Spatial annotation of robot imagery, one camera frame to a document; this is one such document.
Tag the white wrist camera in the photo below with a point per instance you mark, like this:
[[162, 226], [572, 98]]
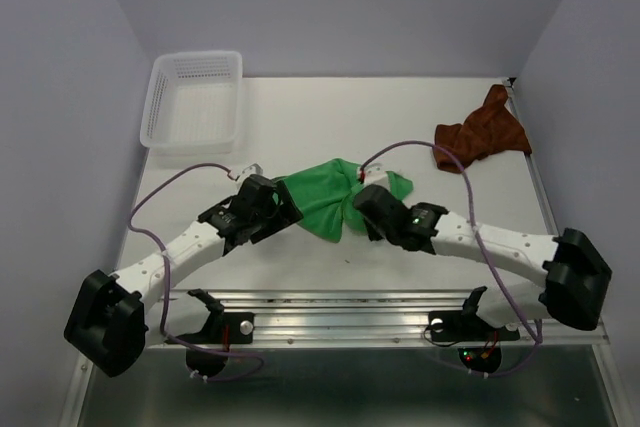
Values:
[[240, 174], [374, 174]]

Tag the white perforated plastic basket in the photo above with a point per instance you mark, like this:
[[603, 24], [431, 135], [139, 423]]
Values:
[[192, 104]]

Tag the green microfiber towel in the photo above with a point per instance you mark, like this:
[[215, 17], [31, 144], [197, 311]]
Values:
[[324, 195]]

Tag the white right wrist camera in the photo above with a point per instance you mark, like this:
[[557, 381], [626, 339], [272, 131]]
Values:
[[374, 174]]

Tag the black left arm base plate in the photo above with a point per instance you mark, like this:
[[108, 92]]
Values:
[[220, 327]]

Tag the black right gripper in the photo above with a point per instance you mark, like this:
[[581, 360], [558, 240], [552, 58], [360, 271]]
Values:
[[372, 232]]

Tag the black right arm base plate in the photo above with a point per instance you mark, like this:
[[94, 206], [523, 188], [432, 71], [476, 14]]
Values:
[[450, 327]]

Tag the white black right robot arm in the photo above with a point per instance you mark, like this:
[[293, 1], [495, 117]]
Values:
[[565, 278]]

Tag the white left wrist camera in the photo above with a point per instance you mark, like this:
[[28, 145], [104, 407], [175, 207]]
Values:
[[240, 174]]

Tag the brown microfiber towel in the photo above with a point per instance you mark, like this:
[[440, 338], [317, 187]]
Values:
[[489, 130]]

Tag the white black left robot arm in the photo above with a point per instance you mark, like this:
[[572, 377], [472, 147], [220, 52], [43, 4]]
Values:
[[107, 323]]

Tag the aluminium mounting rail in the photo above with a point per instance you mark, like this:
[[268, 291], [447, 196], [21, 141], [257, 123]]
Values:
[[344, 319]]

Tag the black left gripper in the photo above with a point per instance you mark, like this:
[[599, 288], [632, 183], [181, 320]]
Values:
[[286, 213]]

